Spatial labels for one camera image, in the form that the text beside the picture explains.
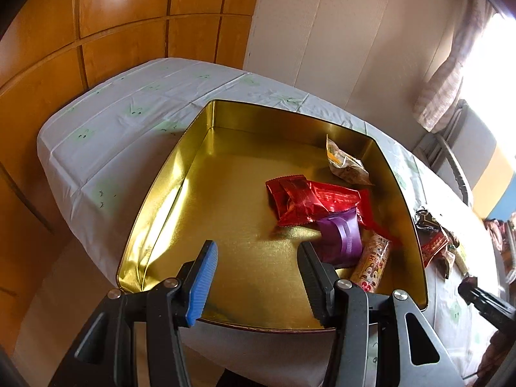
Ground window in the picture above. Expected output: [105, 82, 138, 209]
[460, 12, 516, 150]

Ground wooden wardrobe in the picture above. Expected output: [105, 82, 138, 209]
[0, 0, 264, 372]

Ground pink clothes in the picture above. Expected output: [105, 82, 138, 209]
[484, 218, 516, 251]

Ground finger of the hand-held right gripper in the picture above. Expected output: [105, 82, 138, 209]
[457, 275, 516, 333]

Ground purple snack packet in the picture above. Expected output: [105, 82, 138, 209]
[316, 207, 363, 269]

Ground gold tin box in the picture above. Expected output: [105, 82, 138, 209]
[116, 99, 429, 333]

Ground long orange cartoon packet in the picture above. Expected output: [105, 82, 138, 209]
[349, 232, 392, 294]

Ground red label snack packet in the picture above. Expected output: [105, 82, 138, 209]
[419, 232, 450, 267]

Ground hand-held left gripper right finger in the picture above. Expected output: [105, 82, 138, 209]
[297, 241, 464, 387]

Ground pale printed tablecloth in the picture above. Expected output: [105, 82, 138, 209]
[36, 58, 509, 375]

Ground beige checked curtain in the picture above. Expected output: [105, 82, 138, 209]
[415, 0, 496, 134]

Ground shiny red square packet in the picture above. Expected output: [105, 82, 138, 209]
[265, 174, 319, 227]

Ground beige nut snack packet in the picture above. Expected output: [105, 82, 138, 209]
[326, 134, 375, 187]

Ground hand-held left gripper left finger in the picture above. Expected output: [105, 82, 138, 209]
[48, 240, 219, 387]

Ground grey yellow blue armchair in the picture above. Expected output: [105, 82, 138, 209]
[411, 101, 516, 226]

